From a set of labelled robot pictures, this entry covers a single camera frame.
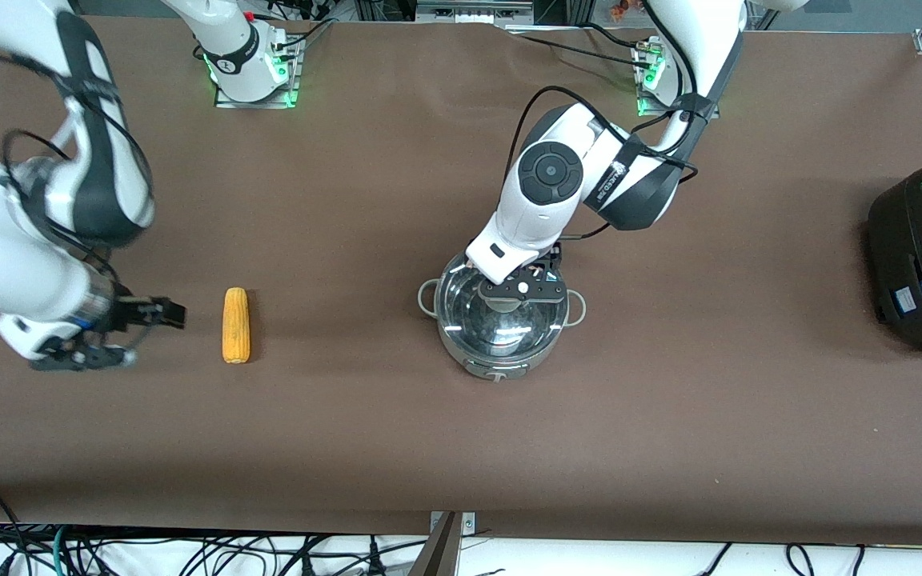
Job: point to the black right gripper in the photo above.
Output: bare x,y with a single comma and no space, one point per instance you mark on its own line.
130,310

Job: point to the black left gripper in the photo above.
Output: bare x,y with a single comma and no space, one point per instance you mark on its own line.
555,256

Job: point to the yellow corn cob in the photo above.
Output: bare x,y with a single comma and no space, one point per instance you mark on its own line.
236,324

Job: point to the glass pot lid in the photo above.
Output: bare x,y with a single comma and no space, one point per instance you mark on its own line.
501,332

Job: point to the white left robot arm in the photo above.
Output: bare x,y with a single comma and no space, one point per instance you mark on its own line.
549,172

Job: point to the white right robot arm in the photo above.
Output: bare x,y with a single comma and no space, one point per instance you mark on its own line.
93,160

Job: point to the stainless steel pot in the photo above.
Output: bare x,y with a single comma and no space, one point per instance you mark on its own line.
501,370

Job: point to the brown table mat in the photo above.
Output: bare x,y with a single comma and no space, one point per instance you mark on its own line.
349,200

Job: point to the grey metal box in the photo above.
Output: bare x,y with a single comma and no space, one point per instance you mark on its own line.
473,10

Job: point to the dark slanted pole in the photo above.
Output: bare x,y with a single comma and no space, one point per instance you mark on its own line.
438,556

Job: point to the black rice cooker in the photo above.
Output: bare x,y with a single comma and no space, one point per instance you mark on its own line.
921,248

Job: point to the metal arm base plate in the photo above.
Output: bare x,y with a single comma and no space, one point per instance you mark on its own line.
645,96
257,100

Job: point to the small metal bracket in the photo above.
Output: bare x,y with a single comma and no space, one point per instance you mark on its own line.
467,522

